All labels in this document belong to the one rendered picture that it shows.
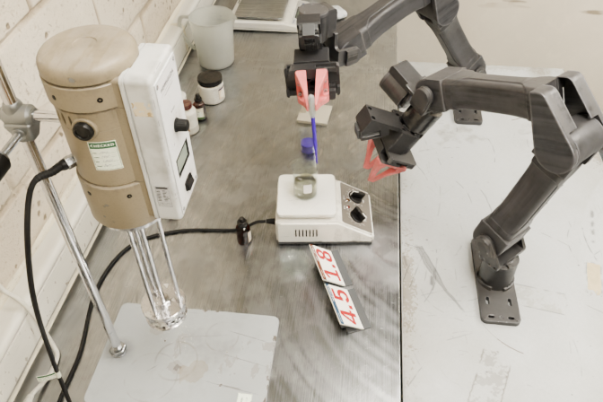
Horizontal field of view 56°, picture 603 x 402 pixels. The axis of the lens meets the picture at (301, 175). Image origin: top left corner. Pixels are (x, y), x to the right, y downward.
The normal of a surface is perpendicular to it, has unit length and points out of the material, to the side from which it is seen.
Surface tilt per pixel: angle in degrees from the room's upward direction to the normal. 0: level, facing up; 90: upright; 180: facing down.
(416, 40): 90
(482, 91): 87
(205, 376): 0
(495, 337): 0
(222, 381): 0
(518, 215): 88
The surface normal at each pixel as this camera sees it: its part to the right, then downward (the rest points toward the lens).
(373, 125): 0.20, 0.76
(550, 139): -0.80, 0.42
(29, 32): 0.99, 0.07
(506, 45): -0.11, 0.67
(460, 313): -0.02, -0.74
